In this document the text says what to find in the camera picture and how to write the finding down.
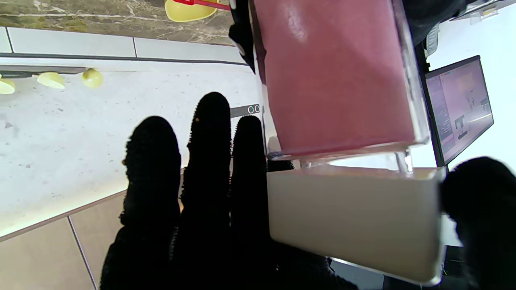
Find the black wall socket strip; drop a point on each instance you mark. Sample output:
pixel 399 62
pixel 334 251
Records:
pixel 244 110

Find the red plastic scoop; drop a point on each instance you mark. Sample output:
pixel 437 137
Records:
pixel 205 3

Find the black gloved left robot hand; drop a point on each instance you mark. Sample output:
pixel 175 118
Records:
pixel 244 32

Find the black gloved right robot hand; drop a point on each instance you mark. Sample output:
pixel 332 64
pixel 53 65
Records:
pixel 209 201

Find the yellow lemon piece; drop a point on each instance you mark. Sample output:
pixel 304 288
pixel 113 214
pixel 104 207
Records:
pixel 6 86
pixel 92 77
pixel 51 79

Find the dark wooden cutting board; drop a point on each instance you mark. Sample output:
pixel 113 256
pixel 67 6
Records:
pixel 60 69

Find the yellow plastic bowl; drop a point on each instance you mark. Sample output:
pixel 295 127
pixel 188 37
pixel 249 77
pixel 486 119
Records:
pixel 189 14

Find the white counter with drawers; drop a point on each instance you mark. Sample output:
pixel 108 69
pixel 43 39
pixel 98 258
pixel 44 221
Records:
pixel 80 46

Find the pink container with white lid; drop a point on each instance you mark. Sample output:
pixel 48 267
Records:
pixel 334 80

